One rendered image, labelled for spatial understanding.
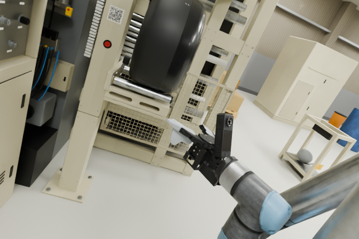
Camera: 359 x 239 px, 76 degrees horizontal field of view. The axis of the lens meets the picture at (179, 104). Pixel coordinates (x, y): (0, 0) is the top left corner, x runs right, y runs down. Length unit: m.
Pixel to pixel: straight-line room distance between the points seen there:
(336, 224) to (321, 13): 8.47
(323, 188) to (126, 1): 1.14
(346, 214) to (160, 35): 0.92
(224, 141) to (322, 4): 8.31
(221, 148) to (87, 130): 1.10
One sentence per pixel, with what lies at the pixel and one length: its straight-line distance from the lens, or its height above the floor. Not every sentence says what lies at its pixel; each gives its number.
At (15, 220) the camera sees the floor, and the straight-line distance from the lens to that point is 1.71.
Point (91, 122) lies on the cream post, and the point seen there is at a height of 0.57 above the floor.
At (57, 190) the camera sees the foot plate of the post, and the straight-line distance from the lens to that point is 1.85.
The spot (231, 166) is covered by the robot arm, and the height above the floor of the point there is 1.07.
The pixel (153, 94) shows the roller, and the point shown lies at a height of 0.90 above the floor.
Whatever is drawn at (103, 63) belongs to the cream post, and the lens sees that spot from 1.37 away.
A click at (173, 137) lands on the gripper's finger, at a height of 1.04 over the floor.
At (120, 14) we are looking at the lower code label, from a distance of 1.32.
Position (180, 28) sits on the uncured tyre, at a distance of 1.13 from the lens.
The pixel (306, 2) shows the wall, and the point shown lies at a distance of 8.43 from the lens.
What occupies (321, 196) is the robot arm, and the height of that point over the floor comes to 1.10.
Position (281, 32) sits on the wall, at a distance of 8.09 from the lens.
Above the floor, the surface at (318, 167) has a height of 0.30.
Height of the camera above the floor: 1.32
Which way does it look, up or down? 19 degrees down
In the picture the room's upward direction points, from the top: 23 degrees clockwise
